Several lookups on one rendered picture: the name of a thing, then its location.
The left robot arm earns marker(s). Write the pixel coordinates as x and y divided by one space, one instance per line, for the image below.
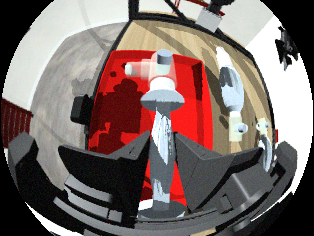
215 8

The red tray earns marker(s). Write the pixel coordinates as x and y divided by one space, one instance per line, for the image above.
118 116

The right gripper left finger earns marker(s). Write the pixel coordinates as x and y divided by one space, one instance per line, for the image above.
125 173

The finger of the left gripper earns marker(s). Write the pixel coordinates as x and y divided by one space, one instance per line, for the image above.
285 64
281 52

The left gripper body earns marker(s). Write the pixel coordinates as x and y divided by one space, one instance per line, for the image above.
281 44

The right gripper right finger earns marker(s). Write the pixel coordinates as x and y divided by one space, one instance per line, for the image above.
202 171

